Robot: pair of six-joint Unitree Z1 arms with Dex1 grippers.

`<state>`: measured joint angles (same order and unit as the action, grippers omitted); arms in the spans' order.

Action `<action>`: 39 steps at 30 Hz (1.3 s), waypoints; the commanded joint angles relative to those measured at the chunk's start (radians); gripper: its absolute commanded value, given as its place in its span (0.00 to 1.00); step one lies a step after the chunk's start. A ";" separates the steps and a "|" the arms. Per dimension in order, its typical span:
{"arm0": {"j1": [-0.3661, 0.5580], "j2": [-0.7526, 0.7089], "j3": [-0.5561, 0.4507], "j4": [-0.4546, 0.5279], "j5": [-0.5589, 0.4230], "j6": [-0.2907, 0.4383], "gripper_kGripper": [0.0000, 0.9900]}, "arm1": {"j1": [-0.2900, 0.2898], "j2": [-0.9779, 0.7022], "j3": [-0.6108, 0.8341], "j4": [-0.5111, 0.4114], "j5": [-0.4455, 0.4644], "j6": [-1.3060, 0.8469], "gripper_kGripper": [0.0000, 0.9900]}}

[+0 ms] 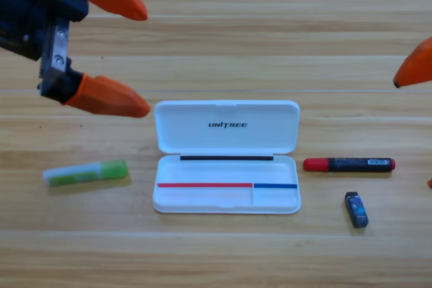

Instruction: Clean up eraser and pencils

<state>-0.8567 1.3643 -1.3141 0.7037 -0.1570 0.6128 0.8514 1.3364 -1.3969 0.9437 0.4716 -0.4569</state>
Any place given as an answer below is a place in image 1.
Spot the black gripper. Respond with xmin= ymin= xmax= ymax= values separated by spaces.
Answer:
xmin=0 ymin=0 xmax=149 ymax=69

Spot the black eraser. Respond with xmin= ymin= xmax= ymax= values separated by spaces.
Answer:
xmin=344 ymin=191 xmax=369 ymax=229

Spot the green glue stick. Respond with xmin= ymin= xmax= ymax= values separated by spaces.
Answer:
xmin=43 ymin=159 xmax=129 ymax=188

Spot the red and black marker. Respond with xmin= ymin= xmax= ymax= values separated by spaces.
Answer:
xmin=302 ymin=156 xmax=396 ymax=173

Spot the white Unitree pencil case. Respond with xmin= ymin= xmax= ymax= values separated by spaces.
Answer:
xmin=152 ymin=99 xmax=301 ymax=214

